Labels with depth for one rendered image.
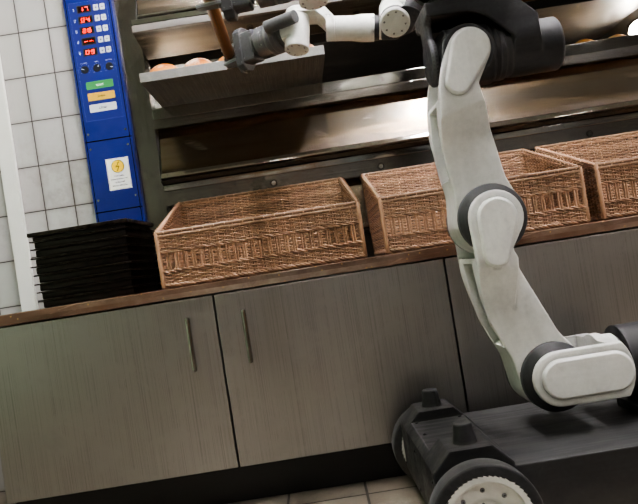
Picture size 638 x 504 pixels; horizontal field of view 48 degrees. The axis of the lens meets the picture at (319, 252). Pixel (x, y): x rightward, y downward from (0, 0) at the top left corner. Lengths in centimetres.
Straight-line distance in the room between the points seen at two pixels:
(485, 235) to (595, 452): 45
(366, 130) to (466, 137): 94
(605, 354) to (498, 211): 36
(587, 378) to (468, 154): 51
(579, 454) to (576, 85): 150
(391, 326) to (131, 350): 67
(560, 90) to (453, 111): 113
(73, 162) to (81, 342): 79
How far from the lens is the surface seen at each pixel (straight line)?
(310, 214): 190
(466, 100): 151
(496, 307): 152
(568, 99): 258
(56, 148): 257
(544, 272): 193
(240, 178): 241
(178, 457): 194
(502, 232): 147
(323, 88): 246
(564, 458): 142
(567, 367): 153
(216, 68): 220
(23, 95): 264
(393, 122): 244
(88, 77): 254
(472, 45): 154
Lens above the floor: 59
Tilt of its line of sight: 1 degrees up
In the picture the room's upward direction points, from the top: 9 degrees counter-clockwise
